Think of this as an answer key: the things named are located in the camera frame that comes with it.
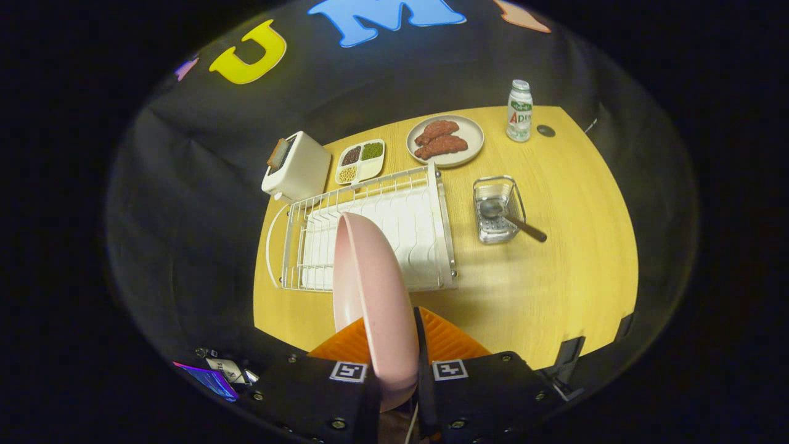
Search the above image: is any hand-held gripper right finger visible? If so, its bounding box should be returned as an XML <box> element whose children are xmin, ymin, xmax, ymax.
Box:
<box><xmin>413</xmin><ymin>306</ymin><xmax>558</xmax><ymax>444</ymax></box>

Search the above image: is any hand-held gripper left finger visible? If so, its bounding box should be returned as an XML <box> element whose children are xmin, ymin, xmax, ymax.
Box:
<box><xmin>237</xmin><ymin>316</ymin><xmax>382</xmax><ymax>444</ymax></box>

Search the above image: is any pink plate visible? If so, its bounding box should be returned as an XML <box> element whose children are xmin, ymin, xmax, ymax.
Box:
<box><xmin>332</xmin><ymin>212</ymin><xmax>421</xmax><ymax>413</ymax></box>

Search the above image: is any white wire dish rack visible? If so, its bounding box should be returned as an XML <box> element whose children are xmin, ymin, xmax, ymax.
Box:
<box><xmin>265</xmin><ymin>162</ymin><xmax>460</xmax><ymax>292</ymax></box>

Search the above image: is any metal wire basket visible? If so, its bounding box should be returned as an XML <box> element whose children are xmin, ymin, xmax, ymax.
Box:
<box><xmin>473</xmin><ymin>176</ymin><xmax>528</xmax><ymax>245</ymax></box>

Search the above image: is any metal spoon dark handle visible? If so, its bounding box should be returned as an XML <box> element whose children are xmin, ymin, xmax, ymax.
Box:
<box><xmin>480</xmin><ymin>197</ymin><xmax>548</xmax><ymax>243</ymax></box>

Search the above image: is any beige round dish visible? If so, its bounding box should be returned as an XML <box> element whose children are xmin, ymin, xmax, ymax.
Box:
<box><xmin>406</xmin><ymin>115</ymin><xmax>485</xmax><ymax>168</ymax></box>

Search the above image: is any white printed tag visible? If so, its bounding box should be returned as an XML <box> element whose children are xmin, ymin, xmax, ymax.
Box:
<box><xmin>205</xmin><ymin>356</ymin><xmax>247</xmax><ymax>384</ymax></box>

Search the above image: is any white divided bean tray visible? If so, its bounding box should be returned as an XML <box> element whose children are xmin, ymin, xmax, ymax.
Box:
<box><xmin>335</xmin><ymin>139</ymin><xmax>386</xmax><ymax>186</ymax></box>

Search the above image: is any red-brown meat piece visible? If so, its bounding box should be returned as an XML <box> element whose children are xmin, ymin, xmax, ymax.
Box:
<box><xmin>414</xmin><ymin>135</ymin><xmax>469</xmax><ymax>160</ymax></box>
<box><xmin>415</xmin><ymin>120</ymin><xmax>460</xmax><ymax>146</ymax></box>

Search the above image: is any white toaster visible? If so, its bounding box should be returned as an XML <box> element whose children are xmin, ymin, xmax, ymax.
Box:
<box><xmin>261</xmin><ymin>131</ymin><xmax>332</xmax><ymax>204</ymax></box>

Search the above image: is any black backdrop cloth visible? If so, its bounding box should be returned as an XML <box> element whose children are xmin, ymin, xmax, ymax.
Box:
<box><xmin>105</xmin><ymin>0</ymin><xmax>700</xmax><ymax>383</ymax></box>

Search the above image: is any brown toast slice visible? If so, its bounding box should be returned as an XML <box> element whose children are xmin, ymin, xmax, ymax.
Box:
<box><xmin>267</xmin><ymin>138</ymin><xmax>290</xmax><ymax>170</ymax></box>

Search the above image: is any white drink bottle green cap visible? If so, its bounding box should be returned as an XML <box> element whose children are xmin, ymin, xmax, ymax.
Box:
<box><xmin>506</xmin><ymin>80</ymin><xmax>534</xmax><ymax>143</ymax></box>

